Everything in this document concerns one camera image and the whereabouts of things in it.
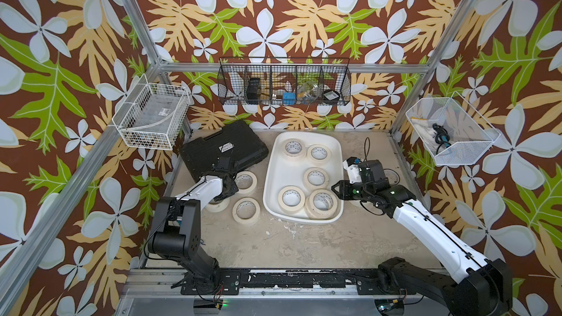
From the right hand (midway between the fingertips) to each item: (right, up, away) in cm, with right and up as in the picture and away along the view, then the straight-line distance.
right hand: (333, 186), depth 81 cm
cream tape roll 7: (-35, -12, +11) cm, 38 cm away
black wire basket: (-20, +45, +17) cm, 52 cm away
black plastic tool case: (-41, +19, +29) cm, 54 cm away
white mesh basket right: (+46, +21, +3) cm, 50 cm away
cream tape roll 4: (-2, -10, +12) cm, 16 cm away
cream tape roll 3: (-3, 0, +20) cm, 20 cm away
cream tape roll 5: (-17, -10, +8) cm, 21 cm away
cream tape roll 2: (0, +12, +27) cm, 30 cm away
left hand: (-42, -3, +14) cm, 45 cm away
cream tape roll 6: (-36, -1, +18) cm, 40 cm away
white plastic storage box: (-20, +3, +21) cm, 29 cm away
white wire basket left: (-68, +27, 0) cm, 73 cm away
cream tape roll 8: (-46, -9, +6) cm, 48 cm away
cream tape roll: (-13, +14, +31) cm, 36 cm away
